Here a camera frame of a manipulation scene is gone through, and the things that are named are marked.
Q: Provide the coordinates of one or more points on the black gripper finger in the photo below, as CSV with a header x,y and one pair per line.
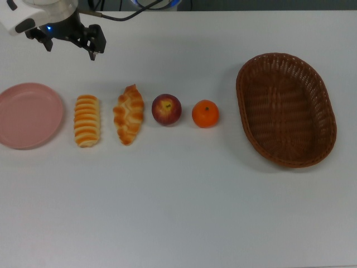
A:
x,y
96,39
46,42

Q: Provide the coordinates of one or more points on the orange mandarin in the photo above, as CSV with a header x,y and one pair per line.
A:
x,y
205,114

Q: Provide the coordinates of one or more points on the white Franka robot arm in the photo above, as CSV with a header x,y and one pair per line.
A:
x,y
16,16

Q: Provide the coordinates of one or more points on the braided golden bread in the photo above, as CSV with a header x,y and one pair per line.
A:
x,y
129,117

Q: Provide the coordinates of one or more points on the red apple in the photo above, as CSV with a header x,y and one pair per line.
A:
x,y
166,110

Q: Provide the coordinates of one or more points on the brown woven basket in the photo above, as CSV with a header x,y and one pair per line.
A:
x,y
287,111

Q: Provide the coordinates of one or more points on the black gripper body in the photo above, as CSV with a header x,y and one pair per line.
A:
x,y
65,28

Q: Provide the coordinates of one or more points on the pink plate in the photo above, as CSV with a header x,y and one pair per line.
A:
x,y
28,117

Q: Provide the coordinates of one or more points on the striped bread roll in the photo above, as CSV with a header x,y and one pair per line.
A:
x,y
87,120

